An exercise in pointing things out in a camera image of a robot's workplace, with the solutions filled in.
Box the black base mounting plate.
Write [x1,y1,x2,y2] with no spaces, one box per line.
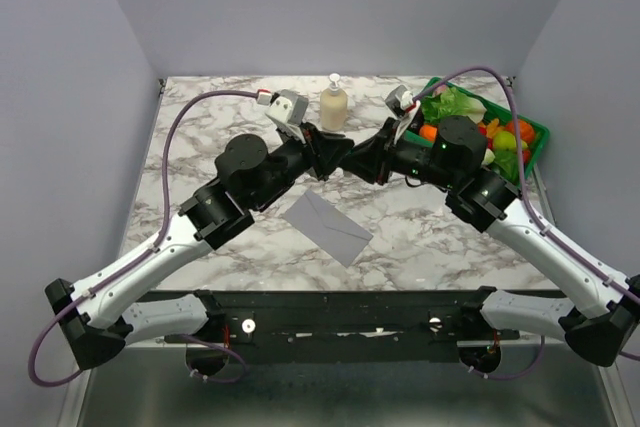
[194,291,495,365]

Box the green plastic basket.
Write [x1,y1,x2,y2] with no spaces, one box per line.
[405,84,550,185]

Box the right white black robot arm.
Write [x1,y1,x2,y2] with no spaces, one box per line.
[340,116,639,367]

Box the white toy radish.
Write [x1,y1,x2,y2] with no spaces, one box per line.
[482,149,495,166]

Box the orange toy fruit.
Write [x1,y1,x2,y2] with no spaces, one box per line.
[419,124,438,143]

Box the beige soap pump bottle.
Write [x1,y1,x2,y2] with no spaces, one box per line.
[320,73,348,132]

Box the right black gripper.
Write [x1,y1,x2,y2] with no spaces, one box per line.
[343,115,458,189]

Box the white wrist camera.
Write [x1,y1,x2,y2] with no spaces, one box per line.
[385,85,420,144]
[266,90,309,143]

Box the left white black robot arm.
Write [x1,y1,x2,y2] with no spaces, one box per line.
[44,123,354,370]

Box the grey envelope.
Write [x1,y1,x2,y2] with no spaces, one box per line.
[284,190,373,267]

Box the yellow toy pepper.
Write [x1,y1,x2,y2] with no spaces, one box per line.
[486,118,504,139]

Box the green toy lettuce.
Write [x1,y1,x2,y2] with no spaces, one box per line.
[421,86,486,125]

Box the orange toy tomato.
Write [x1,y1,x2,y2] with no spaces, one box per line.
[505,119,536,145]

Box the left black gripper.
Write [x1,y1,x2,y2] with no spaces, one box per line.
[248,122,356,212]

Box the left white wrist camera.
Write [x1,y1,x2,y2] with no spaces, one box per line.
[266,90,309,143]

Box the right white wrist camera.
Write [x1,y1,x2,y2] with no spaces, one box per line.
[385,85,420,144]

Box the green toy leaf vegetable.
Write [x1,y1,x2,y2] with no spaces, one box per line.
[489,150,520,185]

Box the green toy pear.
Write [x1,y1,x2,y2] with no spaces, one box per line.
[492,130,518,152]

